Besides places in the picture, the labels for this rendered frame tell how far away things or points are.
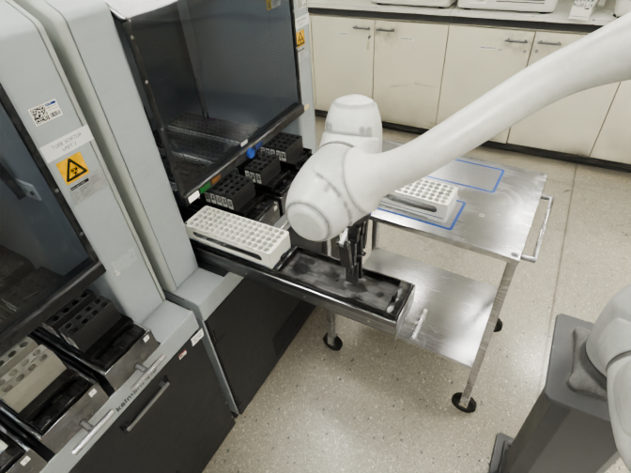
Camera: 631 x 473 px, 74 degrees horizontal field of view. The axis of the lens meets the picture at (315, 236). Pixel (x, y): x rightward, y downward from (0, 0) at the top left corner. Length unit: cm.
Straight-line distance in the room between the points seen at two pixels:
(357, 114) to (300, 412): 131
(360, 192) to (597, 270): 204
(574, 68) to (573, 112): 251
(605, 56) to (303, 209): 43
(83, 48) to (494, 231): 104
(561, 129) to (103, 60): 281
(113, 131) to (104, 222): 19
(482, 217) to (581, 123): 200
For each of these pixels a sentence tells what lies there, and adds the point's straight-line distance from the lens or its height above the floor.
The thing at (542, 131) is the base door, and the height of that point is 20.
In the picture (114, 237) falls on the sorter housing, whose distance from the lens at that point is 103.
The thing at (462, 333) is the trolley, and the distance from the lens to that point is 167.
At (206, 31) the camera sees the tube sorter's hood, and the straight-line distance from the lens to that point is 112.
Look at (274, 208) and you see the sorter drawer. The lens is 134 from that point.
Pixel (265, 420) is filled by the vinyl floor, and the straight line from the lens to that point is 178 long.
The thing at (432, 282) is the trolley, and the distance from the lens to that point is 181.
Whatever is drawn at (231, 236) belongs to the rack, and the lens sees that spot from 115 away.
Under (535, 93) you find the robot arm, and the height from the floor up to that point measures 135.
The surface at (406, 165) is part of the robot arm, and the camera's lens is 59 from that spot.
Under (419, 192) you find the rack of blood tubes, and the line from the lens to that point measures 126.
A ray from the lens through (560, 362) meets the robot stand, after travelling 116.
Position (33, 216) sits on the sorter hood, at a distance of 90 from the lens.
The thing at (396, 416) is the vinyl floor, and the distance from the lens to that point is 177.
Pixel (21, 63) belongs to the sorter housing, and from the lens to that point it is 87.
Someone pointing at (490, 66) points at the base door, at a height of 59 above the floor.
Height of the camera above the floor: 159
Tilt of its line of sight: 41 degrees down
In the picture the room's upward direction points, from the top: 5 degrees counter-clockwise
